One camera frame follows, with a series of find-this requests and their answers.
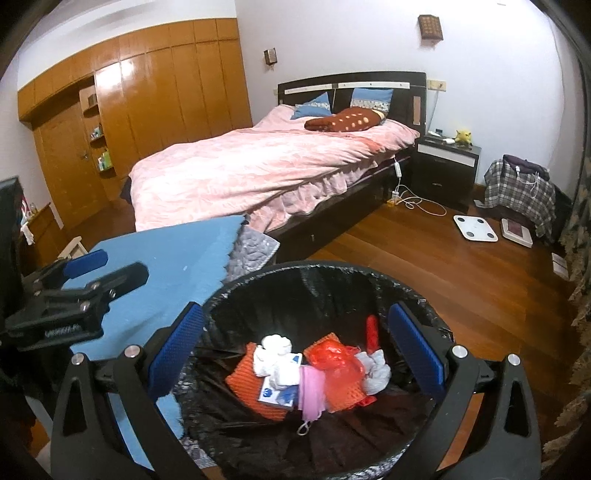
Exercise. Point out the small framed scale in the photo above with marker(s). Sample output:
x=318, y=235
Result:
x=517, y=233

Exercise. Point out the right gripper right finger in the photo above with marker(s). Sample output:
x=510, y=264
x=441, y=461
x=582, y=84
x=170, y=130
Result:
x=504, y=442

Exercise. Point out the pink quilt bed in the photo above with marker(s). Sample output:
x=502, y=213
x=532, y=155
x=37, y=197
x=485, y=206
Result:
x=270, y=172

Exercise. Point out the yellow plush toy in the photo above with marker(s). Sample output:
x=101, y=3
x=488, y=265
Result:
x=463, y=138

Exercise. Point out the right wall lamp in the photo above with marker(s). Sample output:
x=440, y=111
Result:
x=430, y=28

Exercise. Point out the pink face mask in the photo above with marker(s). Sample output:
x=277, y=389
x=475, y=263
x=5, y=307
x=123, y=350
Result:
x=311, y=397

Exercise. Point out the black nightstand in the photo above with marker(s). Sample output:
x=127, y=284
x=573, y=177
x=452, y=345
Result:
x=445, y=173

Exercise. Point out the black cloth on bed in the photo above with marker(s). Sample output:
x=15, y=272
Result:
x=125, y=193

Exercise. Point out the wall lamp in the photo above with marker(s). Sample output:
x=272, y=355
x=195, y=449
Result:
x=430, y=28
x=270, y=57

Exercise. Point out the black bed headboard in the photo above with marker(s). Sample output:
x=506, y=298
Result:
x=400, y=95

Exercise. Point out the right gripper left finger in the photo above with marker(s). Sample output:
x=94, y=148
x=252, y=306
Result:
x=178, y=343

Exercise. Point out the wooden side cabinet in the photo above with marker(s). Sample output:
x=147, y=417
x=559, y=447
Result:
x=47, y=242

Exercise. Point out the left wall lamp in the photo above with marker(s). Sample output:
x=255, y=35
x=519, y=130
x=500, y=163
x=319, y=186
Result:
x=270, y=57

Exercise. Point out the black lined trash bin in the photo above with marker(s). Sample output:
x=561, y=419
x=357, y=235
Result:
x=303, y=301

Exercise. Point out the left blue pillow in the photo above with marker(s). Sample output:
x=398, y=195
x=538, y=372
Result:
x=317, y=108

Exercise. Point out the grey sock ball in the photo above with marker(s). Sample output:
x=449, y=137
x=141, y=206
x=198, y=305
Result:
x=376, y=372

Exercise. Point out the right blue pillow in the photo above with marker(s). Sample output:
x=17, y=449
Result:
x=379, y=99

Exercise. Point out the wooden wardrobe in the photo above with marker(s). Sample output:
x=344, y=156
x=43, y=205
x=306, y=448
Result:
x=99, y=111

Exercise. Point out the red plastic bag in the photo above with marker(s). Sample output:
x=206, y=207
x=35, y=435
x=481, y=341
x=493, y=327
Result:
x=343, y=373

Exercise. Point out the plaid shirt pile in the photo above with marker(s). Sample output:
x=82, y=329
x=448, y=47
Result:
x=524, y=188

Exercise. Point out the brown dotted pillow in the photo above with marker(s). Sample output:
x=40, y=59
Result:
x=352, y=119

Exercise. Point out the small white wooden stool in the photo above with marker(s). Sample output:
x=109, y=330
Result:
x=74, y=249

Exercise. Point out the white bathroom scale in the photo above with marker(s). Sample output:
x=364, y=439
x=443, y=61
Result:
x=475, y=229

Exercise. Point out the blue pillow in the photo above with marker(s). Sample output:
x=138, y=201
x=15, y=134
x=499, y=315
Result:
x=379, y=99
x=317, y=108

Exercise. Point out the blue white medicine box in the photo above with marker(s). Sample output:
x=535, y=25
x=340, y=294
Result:
x=281, y=376

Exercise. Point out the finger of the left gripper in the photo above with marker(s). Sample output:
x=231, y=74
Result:
x=81, y=265
x=120, y=279

